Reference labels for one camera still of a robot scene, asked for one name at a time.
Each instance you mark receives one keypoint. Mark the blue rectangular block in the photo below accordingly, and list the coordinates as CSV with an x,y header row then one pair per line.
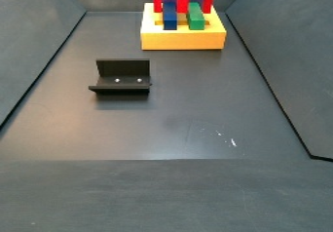
x,y
169,16

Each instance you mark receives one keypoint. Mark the yellow wooden board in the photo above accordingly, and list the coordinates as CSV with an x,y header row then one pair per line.
x,y
155,38

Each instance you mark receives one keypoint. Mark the black angle bracket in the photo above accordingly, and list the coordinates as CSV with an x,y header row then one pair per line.
x,y
121,75

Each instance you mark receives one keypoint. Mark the green rectangular block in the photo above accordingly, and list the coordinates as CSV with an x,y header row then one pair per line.
x,y
195,17

